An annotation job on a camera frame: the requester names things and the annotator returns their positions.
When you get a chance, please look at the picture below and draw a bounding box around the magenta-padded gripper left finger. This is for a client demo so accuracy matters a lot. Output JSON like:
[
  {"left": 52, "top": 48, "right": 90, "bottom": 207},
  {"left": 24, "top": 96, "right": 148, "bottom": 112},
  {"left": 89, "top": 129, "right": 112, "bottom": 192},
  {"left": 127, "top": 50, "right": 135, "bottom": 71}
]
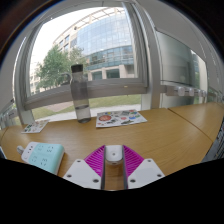
[{"left": 62, "top": 144, "right": 107, "bottom": 191}]

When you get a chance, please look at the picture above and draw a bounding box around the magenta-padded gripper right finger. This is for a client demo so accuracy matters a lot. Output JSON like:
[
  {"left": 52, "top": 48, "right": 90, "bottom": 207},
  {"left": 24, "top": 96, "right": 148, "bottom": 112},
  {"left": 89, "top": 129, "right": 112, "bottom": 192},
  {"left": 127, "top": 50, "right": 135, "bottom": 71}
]
[{"left": 121, "top": 144, "right": 166, "bottom": 190}]

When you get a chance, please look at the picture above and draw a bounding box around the small white charger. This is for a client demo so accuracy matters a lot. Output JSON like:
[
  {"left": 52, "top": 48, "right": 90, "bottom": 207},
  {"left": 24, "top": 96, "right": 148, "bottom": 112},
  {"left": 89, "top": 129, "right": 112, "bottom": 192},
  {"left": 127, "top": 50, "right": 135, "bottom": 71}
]
[{"left": 104, "top": 144, "right": 124, "bottom": 166}]

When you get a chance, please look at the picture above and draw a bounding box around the white and teal power strip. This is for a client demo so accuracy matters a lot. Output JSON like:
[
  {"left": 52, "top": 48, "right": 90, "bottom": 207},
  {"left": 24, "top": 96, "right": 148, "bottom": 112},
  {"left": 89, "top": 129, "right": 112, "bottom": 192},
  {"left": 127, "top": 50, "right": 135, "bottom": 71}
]
[{"left": 20, "top": 141, "right": 66, "bottom": 176}]

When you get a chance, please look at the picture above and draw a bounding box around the colourful sticker sheet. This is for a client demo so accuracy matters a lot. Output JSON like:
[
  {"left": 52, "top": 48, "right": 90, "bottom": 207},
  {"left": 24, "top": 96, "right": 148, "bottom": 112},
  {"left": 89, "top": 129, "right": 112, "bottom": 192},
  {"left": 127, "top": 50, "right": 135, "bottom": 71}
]
[
  {"left": 95, "top": 109, "right": 148, "bottom": 129},
  {"left": 21, "top": 119, "right": 51, "bottom": 135}
]

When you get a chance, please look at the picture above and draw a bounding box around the clear water bottle black cap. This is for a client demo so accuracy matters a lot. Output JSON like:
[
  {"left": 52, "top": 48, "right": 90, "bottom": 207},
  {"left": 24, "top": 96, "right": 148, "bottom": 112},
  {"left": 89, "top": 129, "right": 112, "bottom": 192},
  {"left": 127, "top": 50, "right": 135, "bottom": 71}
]
[{"left": 69, "top": 64, "right": 92, "bottom": 124}]

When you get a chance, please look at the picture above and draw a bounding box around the green tree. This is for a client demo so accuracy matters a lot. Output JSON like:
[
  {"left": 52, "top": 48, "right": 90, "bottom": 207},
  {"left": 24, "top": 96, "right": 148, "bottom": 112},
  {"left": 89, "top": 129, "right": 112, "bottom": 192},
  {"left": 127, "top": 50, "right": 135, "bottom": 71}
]
[{"left": 34, "top": 45, "right": 88, "bottom": 91}]

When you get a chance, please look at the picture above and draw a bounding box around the glass office building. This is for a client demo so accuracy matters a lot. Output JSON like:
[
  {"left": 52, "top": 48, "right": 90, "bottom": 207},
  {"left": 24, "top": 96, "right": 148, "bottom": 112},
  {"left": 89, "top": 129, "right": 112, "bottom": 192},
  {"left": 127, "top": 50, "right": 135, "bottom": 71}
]
[{"left": 29, "top": 8, "right": 136, "bottom": 94}]

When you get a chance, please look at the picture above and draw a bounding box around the white window frame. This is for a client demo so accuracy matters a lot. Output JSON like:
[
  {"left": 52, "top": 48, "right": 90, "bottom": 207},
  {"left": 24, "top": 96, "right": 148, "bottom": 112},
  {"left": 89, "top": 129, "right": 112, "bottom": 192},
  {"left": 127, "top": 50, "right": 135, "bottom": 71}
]
[{"left": 13, "top": 1, "right": 164, "bottom": 126}]

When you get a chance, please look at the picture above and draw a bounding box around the white wall socket rail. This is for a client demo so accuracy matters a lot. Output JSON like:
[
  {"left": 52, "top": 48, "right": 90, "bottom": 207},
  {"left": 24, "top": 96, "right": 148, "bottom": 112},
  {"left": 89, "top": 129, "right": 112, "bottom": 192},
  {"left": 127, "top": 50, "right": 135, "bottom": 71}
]
[
  {"left": 0, "top": 99, "right": 21, "bottom": 129},
  {"left": 163, "top": 83, "right": 224, "bottom": 102}
]

